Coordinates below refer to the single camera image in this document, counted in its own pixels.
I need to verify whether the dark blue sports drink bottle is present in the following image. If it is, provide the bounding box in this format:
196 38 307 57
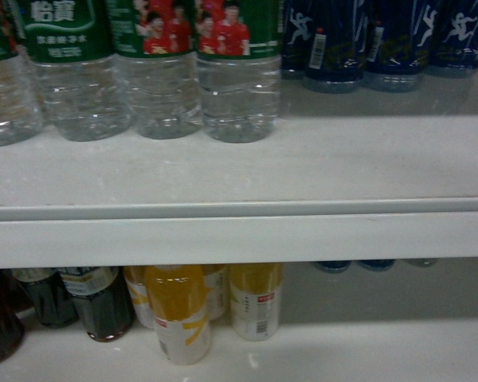
281 0 370 94

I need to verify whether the white yellow drink bottle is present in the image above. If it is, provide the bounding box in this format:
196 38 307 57
123 266 155 329
229 263 284 341

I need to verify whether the white yellow drink bottle left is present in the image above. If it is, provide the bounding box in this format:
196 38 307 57
123 266 155 329

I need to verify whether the dark tea bottle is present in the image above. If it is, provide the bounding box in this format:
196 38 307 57
57 267 134 342
11 267 78 328

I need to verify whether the white yellow drink bottle right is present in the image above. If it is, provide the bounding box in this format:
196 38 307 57
229 263 284 341

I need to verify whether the red brown drink bottle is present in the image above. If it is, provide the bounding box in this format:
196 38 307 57
0 270 26 368

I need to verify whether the dark tea bottle behind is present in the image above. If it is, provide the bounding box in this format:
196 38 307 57
11 267 78 328

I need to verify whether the orange juice bottle front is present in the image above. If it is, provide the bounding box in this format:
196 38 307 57
145 264 211 365

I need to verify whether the dark blue sports drink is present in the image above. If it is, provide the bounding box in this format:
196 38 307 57
362 1 439 92
424 0 478 78

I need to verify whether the shelf water bottle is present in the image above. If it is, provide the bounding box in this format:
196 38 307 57
195 0 283 143
106 1 201 140
0 1 43 146

